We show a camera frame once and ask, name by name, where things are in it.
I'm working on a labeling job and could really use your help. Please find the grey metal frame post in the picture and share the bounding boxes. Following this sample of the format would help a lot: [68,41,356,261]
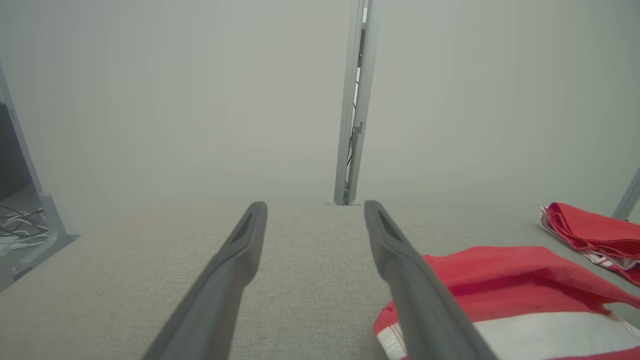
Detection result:
[612,167,640,223]

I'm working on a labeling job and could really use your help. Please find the white floor cable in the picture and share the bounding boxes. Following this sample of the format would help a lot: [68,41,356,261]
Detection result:
[0,212,51,251]

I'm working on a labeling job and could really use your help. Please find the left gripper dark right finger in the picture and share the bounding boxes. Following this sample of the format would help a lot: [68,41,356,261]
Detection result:
[364,200,499,360]

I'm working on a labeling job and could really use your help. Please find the red basketball jersey white sleeves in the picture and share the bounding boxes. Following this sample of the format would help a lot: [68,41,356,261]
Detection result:
[372,201,640,360]

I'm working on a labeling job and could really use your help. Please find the grey frame post cylinder feet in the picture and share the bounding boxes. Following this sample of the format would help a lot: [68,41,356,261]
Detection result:
[332,0,381,207]

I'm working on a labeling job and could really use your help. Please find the grey frame post flat base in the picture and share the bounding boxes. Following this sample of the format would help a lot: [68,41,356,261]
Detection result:
[0,65,81,293]

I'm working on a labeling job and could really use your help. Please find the black floor cable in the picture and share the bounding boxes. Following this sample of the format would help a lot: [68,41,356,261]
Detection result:
[0,204,46,236]

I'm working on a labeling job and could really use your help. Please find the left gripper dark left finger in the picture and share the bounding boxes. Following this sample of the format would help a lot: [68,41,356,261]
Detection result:
[142,201,269,360]

